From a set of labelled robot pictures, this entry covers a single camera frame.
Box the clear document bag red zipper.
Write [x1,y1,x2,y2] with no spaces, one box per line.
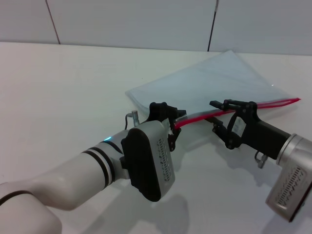
[124,50,302,130]

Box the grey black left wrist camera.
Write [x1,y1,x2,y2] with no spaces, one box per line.
[120,119,176,203]

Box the grey left cable metal plug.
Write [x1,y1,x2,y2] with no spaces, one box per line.
[124,110,141,130]

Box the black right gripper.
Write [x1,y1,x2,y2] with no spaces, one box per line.
[209,98,291,161]

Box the grey right cable metal plug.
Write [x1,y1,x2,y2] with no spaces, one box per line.
[254,150,269,169]

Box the grey cable metal plug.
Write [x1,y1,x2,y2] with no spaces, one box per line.
[124,110,141,130]
[254,150,269,169]

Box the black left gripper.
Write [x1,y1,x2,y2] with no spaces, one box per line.
[145,101,188,152]

